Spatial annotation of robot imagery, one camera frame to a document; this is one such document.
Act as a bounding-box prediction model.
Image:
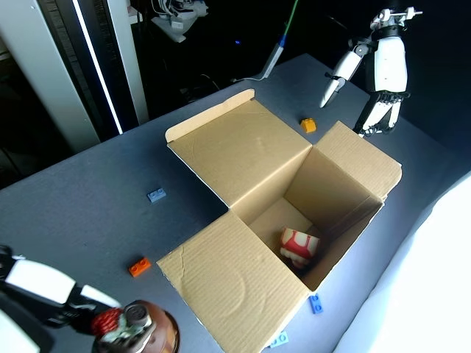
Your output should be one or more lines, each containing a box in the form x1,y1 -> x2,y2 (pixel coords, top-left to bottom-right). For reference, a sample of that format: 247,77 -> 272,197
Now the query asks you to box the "white light strip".
71,0 -> 124,135

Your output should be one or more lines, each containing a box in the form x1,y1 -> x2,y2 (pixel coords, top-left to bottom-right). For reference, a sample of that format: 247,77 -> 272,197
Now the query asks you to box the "dark brown rounded object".
90,299 -> 181,353

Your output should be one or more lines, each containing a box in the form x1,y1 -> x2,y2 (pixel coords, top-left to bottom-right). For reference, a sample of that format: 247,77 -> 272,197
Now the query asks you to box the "white cable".
230,74 -> 266,84

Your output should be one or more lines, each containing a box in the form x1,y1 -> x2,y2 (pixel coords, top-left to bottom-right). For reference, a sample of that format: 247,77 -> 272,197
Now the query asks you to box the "cardboard box with flaps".
156,88 -> 403,353

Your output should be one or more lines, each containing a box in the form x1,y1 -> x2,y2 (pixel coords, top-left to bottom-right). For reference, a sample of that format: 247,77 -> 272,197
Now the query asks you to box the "green cable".
283,0 -> 300,38

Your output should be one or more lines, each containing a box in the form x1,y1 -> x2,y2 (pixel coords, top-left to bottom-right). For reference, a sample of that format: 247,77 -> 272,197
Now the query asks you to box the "pale blue flat toy brick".
269,331 -> 289,349

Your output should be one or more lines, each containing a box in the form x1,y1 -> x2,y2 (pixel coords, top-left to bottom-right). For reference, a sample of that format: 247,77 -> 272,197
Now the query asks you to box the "white sheet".
333,176 -> 471,353

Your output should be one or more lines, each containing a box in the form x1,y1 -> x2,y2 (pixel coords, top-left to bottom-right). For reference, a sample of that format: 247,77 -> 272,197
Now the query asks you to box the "wide white post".
0,0 -> 101,154

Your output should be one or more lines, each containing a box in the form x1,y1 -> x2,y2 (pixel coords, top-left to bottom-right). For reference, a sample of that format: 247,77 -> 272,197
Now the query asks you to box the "narrow white post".
106,0 -> 149,126

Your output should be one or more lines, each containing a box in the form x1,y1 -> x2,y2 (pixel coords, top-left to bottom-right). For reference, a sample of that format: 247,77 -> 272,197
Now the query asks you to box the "grey table cloth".
0,53 -> 471,353

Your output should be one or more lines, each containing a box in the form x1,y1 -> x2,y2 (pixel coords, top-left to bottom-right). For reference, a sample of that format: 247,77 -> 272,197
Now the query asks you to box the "orange flat toy brick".
128,257 -> 152,278

